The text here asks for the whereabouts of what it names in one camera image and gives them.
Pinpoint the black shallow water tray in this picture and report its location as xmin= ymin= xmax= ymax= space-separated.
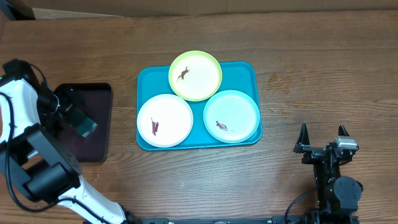
xmin=55 ymin=83 xmax=113 ymax=162

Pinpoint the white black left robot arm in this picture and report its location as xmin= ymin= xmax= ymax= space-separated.
xmin=1 ymin=58 xmax=140 ymax=223

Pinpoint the teal plastic tray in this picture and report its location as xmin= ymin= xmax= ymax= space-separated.
xmin=136 ymin=61 xmax=260 ymax=150

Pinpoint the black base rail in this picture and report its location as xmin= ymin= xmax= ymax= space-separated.
xmin=140 ymin=215 xmax=360 ymax=224

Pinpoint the light blue plate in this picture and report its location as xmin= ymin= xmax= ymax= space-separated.
xmin=203 ymin=90 xmax=260 ymax=144

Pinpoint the green white sponge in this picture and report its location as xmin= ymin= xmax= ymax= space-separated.
xmin=66 ymin=108 xmax=97 ymax=138

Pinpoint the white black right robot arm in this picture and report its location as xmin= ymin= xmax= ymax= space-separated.
xmin=284 ymin=123 xmax=363 ymax=224

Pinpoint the yellow-green plate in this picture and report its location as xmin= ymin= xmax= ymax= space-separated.
xmin=169 ymin=50 xmax=223 ymax=101

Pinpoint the white plate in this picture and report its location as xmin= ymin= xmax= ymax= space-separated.
xmin=137 ymin=94 xmax=193 ymax=148

